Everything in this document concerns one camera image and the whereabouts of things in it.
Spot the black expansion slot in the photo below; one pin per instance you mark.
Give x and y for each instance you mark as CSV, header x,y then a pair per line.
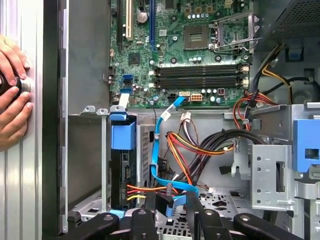
x,y
120,25

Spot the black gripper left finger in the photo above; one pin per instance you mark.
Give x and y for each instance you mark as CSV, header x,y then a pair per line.
x,y
145,225

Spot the silver coin battery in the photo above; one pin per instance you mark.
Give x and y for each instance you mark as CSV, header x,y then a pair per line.
x,y
142,17

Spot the hard disk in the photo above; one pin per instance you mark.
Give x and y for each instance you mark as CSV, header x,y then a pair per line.
x,y
121,137

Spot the person's hand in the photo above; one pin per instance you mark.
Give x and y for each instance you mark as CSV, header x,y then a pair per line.
x,y
15,57

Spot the grey power supply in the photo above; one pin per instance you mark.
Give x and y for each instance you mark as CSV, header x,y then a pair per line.
x,y
300,20

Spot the round black hand tool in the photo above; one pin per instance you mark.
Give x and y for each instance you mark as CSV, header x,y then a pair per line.
x,y
10,86

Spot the blue drive cage latch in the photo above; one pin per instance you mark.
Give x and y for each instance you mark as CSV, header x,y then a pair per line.
x,y
300,150

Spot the blue expansion slot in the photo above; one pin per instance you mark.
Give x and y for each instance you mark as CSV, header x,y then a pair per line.
x,y
151,25

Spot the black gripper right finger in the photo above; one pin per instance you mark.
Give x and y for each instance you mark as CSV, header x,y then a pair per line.
x,y
210,227

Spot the black RAM slot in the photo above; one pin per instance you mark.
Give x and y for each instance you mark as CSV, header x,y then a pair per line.
x,y
200,66
200,85
200,72
200,80

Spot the green motherboard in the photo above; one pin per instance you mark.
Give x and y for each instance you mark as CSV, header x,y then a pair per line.
x,y
180,55

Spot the metal disk bay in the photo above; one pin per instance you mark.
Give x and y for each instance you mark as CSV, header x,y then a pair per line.
x,y
146,150

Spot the white expansion slot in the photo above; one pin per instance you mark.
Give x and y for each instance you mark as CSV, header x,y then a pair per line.
x,y
129,20

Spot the black PC case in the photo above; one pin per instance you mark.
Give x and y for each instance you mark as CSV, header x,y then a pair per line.
x,y
87,75

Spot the metal optical drive cage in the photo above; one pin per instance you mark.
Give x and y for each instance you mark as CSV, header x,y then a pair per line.
x,y
265,175

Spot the CPU socket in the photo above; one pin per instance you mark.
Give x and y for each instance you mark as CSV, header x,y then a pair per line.
x,y
196,37

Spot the metal socket cover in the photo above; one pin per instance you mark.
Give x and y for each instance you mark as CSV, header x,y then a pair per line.
x,y
252,32

